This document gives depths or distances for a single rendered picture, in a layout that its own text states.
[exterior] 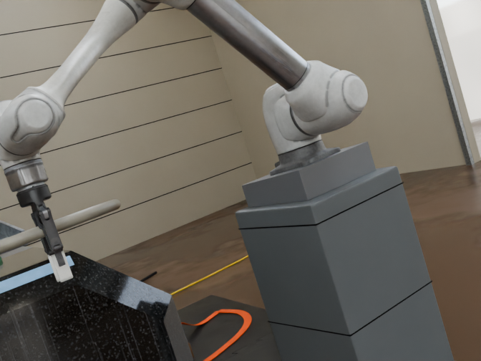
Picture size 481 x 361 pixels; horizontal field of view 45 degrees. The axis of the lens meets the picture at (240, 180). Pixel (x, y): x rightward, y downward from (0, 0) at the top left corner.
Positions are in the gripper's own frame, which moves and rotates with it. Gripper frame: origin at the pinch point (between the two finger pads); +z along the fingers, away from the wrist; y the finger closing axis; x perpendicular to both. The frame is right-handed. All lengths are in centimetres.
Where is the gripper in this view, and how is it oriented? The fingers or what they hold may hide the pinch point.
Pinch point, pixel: (60, 267)
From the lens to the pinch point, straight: 146.9
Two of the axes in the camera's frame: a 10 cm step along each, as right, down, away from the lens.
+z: 3.4, 9.4, 0.3
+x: -8.3, 3.1, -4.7
